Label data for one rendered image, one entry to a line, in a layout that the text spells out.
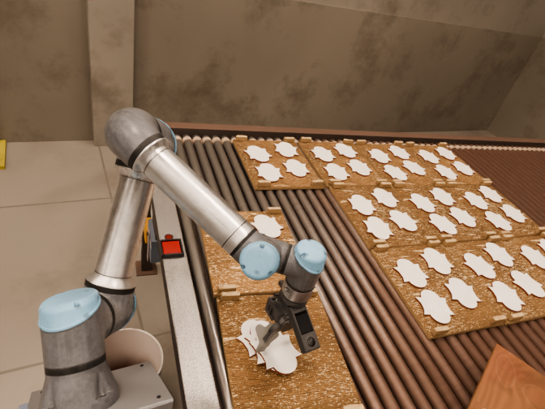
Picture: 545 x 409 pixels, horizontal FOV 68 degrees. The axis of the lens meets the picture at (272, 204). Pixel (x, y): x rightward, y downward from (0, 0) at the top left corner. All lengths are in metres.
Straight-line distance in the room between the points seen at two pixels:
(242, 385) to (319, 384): 0.21
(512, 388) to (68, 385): 1.12
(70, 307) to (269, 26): 3.19
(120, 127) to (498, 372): 1.19
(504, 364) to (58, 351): 1.18
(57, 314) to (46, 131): 2.92
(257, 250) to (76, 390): 0.45
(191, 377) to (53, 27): 2.74
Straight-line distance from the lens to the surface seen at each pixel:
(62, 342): 0.93
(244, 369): 1.20
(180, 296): 1.34
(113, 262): 1.02
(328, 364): 1.27
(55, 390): 0.96
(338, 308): 1.44
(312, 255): 0.91
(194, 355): 1.22
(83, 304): 0.92
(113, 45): 3.37
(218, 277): 1.37
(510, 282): 1.95
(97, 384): 0.96
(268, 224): 1.60
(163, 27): 3.49
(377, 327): 1.45
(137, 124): 0.88
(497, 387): 1.37
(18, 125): 3.73
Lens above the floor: 1.96
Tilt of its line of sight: 37 degrees down
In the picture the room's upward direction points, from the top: 16 degrees clockwise
